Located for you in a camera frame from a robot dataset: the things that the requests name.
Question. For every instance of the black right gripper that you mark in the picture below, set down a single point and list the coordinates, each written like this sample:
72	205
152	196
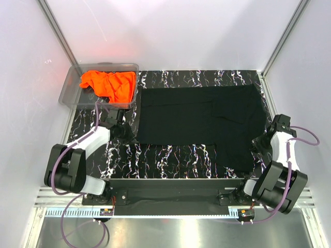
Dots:
255	145

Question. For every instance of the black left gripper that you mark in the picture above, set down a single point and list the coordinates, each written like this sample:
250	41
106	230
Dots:
131	138

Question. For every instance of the black t shirt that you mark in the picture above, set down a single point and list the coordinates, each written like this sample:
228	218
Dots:
229	117

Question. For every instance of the clear plastic bin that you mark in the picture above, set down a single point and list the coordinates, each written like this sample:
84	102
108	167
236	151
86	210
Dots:
73	96

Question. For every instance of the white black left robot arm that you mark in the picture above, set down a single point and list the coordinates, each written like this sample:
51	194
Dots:
66	168

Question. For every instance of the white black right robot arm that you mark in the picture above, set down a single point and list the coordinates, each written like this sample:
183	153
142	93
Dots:
281	183

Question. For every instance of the orange t shirt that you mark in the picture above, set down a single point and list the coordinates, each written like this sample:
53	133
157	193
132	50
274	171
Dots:
119	87

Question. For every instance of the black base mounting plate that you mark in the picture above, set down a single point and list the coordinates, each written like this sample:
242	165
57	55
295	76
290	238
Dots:
172	198

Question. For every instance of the right black connector box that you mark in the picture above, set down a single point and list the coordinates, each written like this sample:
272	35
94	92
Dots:
246	215

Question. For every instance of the aluminium front rail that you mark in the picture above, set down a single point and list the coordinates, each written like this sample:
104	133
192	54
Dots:
47	198

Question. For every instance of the white slotted cable duct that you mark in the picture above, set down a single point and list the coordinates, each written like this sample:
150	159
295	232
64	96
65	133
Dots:
74	212

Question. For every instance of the right aluminium frame post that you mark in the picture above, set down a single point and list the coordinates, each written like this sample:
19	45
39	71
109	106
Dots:
298	12

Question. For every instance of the aluminium frame post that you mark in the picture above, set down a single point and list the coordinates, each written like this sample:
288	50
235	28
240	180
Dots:
298	12
51	19

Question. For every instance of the left aluminium frame post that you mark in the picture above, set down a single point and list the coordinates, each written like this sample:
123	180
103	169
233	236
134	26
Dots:
51	19

